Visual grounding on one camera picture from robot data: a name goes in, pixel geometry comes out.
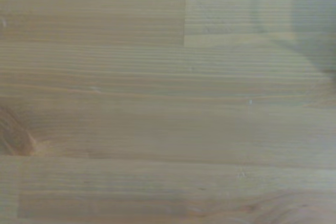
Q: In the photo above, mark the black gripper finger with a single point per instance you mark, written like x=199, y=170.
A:
x=332, y=78

